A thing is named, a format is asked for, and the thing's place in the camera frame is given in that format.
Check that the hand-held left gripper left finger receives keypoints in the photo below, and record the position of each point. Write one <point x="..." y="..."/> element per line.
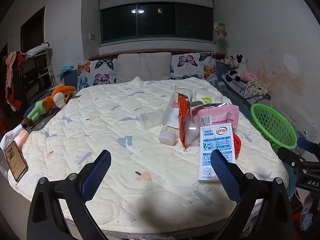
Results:
<point x="97" y="172"/>

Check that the orange foil wrapper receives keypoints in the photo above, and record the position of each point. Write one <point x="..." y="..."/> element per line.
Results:
<point x="183" y="115"/>

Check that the clear plastic storage box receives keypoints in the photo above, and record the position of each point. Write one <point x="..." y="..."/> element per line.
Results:
<point x="306" y="132"/>

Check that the black and white plush cow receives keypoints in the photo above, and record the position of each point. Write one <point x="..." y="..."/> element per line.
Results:
<point x="233" y="66"/>

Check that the colourful pinwheel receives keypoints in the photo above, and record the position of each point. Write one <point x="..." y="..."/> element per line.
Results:
<point x="220" y="28"/>

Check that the hanging clothes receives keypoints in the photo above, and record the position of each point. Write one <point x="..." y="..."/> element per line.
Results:
<point x="13" y="80"/>

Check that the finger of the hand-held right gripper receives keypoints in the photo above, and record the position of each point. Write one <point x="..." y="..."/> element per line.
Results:
<point x="292" y="157"/>
<point x="308" y="145"/>

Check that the blue tissue pack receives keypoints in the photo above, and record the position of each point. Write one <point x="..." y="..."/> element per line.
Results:
<point x="67" y="68"/>

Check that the green plastic basket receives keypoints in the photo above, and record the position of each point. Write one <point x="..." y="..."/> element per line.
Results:
<point x="275" y="127"/>

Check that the beige patterned cloth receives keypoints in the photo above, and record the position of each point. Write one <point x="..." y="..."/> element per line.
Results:
<point x="257" y="88"/>

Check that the red ridged plastic piece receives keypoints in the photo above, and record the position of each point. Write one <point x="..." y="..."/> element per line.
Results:
<point x="238" y="145"/>

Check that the metal shelf rack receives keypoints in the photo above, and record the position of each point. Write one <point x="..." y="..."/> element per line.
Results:
<point x="37" y="72"/>

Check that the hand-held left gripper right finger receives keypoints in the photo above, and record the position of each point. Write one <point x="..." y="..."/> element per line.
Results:
<point x="225" y="175"/>

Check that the pink soft pouch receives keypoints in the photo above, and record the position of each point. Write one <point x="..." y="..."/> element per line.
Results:
<point x="22" y="137"/>

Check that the white printed quilt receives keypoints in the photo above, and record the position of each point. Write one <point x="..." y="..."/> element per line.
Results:
<point x="105" y="115"/>

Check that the grey pillow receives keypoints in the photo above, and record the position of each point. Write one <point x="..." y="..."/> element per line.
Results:
<point x="143" y="66"/>

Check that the blue striped cloth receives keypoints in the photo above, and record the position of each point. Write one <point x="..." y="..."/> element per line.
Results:
<point x="235" y="86"/>

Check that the pink snack packet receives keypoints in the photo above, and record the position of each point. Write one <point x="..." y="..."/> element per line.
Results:
<point x="220" y="115"/>

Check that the smartphone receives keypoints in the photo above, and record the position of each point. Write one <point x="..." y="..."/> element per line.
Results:
<point x="15" y="160"/>

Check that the pink plush toy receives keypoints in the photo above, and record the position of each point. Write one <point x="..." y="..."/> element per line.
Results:
<point x="248" y="76"/>

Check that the window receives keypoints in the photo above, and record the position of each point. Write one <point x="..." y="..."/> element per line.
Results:
<point x="156" y="21"/>

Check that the round clear plastic container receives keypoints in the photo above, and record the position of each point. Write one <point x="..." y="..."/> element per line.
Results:
<point x="150" y="120"/>

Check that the orange and green plush toy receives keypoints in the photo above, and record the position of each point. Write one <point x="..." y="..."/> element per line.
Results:
<point x="53" y="100"/>

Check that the butterfly print pillow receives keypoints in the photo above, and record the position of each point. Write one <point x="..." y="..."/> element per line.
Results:
<point x="193" y="66"/>
<point x="96" y="73"/>

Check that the clear plastic bottle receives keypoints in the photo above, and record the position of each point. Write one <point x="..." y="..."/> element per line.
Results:
<point x="170" y="116"/>

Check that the white and blue packet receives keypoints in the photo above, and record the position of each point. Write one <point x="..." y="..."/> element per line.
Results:
<point x="216" y="140"/>

